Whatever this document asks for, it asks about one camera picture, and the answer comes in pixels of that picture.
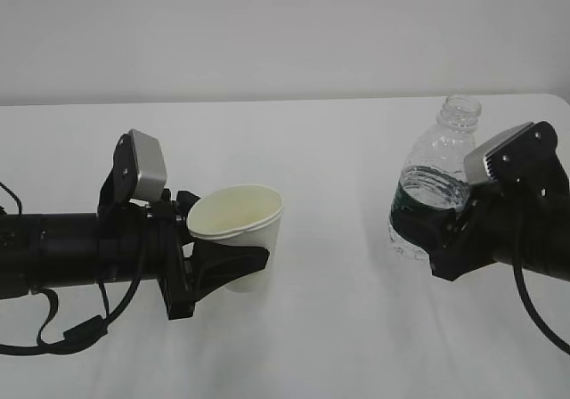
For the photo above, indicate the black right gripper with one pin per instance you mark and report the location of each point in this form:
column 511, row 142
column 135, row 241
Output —
column 500, row 227

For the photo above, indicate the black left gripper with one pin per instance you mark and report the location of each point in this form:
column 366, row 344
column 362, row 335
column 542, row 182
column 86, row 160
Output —
column 149, row 240

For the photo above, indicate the clear water bottle green label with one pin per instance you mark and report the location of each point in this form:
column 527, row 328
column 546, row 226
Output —
column 433, row 176

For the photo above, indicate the white paper cup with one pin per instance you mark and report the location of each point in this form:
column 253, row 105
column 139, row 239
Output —
column 240, row 215

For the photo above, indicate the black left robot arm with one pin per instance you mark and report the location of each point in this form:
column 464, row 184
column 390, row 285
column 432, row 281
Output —
column 53, row 251

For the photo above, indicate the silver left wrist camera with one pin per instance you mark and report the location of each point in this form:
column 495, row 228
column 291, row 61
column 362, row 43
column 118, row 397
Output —
column 138, row 172

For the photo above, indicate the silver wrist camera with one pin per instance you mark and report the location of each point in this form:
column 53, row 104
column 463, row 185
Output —
column 524, row 155
column 138, row 172

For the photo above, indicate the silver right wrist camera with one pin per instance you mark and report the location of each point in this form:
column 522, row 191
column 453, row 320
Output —
column 524, row 155

